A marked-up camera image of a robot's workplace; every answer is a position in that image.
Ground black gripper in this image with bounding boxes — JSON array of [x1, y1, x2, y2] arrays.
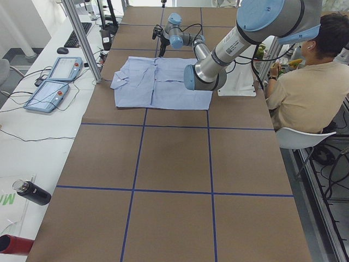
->
[[159, 35, 168, 57]]

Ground light blue striped shirt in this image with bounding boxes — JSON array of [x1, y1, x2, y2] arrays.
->
[[111, 56, 212, 110]]

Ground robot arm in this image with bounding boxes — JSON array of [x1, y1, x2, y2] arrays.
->
[[184, 0, 322, 91], [152, 13, 205, 57]]

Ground black keyboard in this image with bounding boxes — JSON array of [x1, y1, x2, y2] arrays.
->
[[64, 21, 93, 49]]

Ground upper teach pendant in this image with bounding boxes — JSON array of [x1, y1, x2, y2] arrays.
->
[[47, 57, 83, 82]]

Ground teach pendant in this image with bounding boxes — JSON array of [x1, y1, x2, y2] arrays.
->
[[47, 57, 83, 82], [24, 80, 69, 113]]

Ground black computer mouse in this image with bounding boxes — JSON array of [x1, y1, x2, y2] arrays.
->
[[57, 47, 69, 55]]

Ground lower teach pendant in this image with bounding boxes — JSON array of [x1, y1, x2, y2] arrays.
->
[[24, 80, 69, 113]]

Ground seated person in beige shirt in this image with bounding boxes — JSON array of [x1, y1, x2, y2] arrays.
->
[[265, 14, 348, 133]]

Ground white chair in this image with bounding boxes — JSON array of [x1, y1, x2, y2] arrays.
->
[[275, 127, 338, 181]]

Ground black water bottle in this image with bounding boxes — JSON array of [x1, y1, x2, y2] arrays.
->
[[12, 180, 51, 206]]

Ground red cylinder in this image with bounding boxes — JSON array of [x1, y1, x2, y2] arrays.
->
[[1, 234, 34, 255]]

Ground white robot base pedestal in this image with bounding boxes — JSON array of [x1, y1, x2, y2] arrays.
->
[[218, 59, 256, 97]]

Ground aluminium frame post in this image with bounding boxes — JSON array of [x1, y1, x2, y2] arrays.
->
[[62, 0, 102, 84]]

